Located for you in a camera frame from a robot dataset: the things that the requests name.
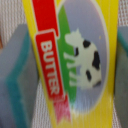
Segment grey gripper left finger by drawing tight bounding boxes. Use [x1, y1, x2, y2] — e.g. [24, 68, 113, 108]
[0, 24, 39, 128]

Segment yellow toy butter box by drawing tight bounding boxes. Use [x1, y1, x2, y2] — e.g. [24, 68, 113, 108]
[22, 0, 119, 128]

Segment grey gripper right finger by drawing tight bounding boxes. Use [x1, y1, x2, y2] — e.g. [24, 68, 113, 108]
[115, 27, 128, 128]

